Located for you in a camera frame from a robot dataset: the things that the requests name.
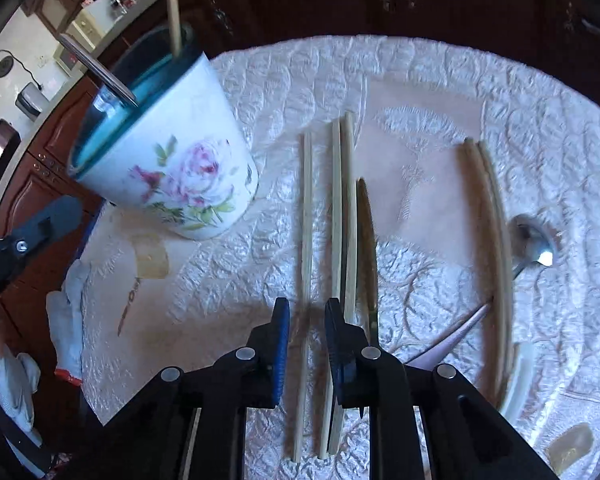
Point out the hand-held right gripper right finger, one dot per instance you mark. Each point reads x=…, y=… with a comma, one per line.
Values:
x=336, y=360

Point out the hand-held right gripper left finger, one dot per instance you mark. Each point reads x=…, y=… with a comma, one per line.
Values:
x=280, y=355

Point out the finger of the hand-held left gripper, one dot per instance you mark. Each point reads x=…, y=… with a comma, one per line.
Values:
x=40, y=232

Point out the white floral cup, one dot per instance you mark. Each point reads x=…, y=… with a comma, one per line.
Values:
x=180, y=125

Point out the metal spoon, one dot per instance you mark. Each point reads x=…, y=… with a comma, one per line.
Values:
x=532, y=240

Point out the white work glove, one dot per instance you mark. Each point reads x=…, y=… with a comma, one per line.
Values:
x=12, y=385
x=67, y=315

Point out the wooden kitchen cabinet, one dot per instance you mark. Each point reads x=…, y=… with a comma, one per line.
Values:
x=55, y=135

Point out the silver table knife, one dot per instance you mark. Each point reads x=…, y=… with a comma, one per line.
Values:
x=367, y=240

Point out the wooden chopsticks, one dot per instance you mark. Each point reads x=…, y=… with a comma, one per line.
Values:
x=97, y=71

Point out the white plastic spoon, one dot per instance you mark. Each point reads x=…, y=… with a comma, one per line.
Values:
x=519, y=380

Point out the white countertop appliance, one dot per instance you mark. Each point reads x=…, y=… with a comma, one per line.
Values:
x=82, y=35

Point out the white embroidered tablecloth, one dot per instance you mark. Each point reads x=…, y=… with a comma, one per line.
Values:
x=430, y=85

